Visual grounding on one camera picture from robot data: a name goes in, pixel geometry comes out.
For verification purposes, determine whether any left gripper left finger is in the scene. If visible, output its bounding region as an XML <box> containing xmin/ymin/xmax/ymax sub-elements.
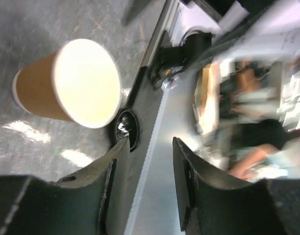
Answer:
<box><xmin>0</xmin><ymin>139</ymin><xmax>129</xmax><ymax>235</ymax></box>

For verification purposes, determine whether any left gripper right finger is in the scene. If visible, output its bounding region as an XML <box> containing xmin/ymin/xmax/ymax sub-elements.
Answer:
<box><xmin>173</xmin><ymin>138</ymin><xmax>300</xmax><ymax>235</ymax></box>

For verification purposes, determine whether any black plastic cup lid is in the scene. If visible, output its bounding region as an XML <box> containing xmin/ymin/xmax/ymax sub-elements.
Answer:
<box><xmin>111</xmin><ymin>107</ymin><xmax>140</xmax><ymax>152</ymax></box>

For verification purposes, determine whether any slotted cable duct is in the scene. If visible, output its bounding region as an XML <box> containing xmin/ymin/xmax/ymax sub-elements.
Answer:
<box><xmin>124</xmin><ymin>92</ymin><xmax>175</xmax><ymax>235</ymax></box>

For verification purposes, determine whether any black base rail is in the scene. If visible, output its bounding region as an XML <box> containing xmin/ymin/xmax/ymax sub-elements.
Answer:
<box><xmin>125</xmin><ymin>30</ymin><xmax>171</xmax><ymax>107</ymax></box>

